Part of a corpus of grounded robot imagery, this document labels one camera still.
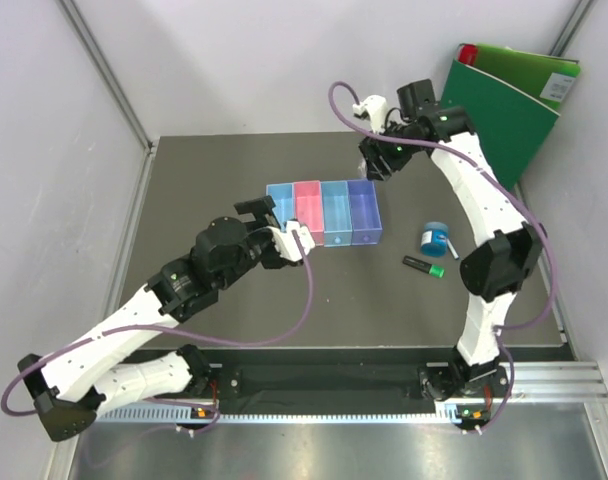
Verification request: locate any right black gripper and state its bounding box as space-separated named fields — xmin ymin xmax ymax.
xmin=357 ymin=116 xmax=422 ymax=183

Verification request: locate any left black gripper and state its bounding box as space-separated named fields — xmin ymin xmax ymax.
xmin=217 ymin=196 xmax=287 ymax=291

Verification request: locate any light blue drawer bin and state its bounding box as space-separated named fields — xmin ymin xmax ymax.
xmin=266 ymin=182 xmax=295 ymax=232

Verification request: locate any green ring binder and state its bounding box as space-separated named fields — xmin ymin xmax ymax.
xmin=440 ymin=44 xmax=559 ymax=190

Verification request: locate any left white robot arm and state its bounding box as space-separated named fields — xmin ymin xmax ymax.
xmin=18 ymin=196 xmax=315 ymax=442

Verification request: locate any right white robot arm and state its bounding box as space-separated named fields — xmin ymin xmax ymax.
xmin=352 ymin=80 xmax=542 ymax=401

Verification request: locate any pink drawer bin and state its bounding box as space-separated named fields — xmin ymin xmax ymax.
xmin=294 ymin=180 xmax=325 ymax=246

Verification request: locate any purple drawer bin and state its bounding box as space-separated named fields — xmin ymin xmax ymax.
xmin=347 ymin=179 xmax=383 ymax=246

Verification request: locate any blue round tub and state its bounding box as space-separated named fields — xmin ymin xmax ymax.
xmin=420 ymin=222 xmax=449 ymax=257

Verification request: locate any blue white marker pen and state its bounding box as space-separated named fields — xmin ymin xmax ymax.
xmin=447 ymin=240 xmax=460 ymax=260

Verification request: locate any green black highlighter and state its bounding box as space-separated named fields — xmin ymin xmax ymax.
xmin=402 ymin=256 xmax=445 ymax=278

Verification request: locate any light green folder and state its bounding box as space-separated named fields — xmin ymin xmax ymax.
xmin=473 ymin=44 xmax=581 ymax=110

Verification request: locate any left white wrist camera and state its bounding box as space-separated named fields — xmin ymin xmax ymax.
xmin=269 ymin=220 xmax=316 ymax=263

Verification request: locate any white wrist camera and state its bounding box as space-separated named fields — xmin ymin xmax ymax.
xmin=352 ymin=95 xmax=389 ymax=134
xmin=269 ymin=220 xmax=316 ymax=263

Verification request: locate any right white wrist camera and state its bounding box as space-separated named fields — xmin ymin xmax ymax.
xmin=352 ymin=95 xmax=389 ymax=134

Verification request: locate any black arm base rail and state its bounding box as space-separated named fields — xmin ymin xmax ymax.
xmin=183 ymin=347 xmax=508 ymax=414

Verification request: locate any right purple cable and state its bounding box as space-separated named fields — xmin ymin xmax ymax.
xmin=328 ymin=81 xmax=558 ymax=435

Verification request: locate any grey slotted cable duct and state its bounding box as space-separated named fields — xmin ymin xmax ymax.
xmin=96 ymin=398 xmax=462 ymax=426

